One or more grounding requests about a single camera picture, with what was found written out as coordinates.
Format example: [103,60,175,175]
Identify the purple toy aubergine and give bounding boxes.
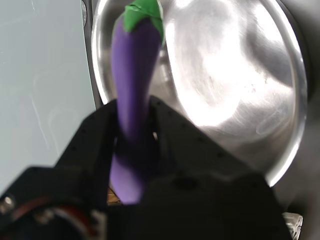
[108,0,166,206]

